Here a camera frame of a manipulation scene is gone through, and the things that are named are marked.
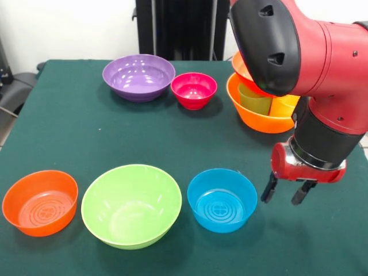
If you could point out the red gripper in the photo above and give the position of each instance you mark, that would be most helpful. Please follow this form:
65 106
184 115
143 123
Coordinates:
307 174

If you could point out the blue bowl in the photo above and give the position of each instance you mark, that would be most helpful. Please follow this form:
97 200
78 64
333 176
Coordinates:
221 207

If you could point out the large orange bowl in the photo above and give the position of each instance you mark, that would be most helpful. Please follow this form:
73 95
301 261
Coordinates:
258 123

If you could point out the yellow cup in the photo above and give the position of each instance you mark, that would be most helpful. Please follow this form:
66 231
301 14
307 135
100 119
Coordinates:
283 109

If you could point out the green cup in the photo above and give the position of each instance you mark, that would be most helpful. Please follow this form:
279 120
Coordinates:
253 103

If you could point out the wide red bowl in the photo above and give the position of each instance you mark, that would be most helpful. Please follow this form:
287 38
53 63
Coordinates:
241 72

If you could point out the pink bowl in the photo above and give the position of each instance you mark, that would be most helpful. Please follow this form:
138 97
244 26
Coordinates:
192 92

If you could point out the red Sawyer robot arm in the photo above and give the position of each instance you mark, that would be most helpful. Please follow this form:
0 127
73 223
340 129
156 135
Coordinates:
325 72

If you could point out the dark green table cloth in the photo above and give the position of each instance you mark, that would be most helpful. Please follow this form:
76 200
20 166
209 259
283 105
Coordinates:
178 143

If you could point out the green bowl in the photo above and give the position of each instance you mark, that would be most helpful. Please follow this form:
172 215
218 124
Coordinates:
129 212

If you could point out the purple bowl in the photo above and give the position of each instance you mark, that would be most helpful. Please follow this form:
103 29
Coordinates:
138 77

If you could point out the small orange bowl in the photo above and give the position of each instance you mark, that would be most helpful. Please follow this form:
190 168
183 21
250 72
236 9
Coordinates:
40 207

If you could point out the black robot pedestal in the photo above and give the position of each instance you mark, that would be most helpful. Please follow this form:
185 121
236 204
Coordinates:
184 28

